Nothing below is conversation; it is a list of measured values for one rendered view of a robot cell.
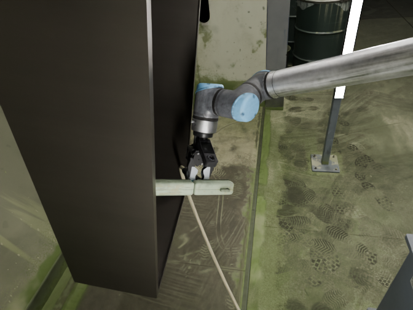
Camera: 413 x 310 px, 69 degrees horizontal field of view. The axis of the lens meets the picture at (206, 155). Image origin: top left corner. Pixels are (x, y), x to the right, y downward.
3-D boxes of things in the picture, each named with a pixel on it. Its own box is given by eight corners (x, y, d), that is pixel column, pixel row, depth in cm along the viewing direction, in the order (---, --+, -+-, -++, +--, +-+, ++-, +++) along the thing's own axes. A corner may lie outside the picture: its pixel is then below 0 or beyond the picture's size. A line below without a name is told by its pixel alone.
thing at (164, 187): (212, 165, 127) (237, 184, 107) (211, 176, 128) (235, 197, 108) (90, 162, 108) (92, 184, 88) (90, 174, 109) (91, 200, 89)
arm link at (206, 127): (222, 122, 102) (195, 120, 98) (220, 136, 103) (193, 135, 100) (211, 117, 110) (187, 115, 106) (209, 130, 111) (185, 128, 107)
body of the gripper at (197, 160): (203, 160, 115) (208, 129, 111) (212, 167, 107) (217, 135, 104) (184, 159, 111) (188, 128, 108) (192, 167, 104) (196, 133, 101)
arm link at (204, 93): (214, 83, 94) (190, 79, 100) (208, 122, 98) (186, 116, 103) (230, 85, 102) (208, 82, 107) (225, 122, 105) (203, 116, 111)
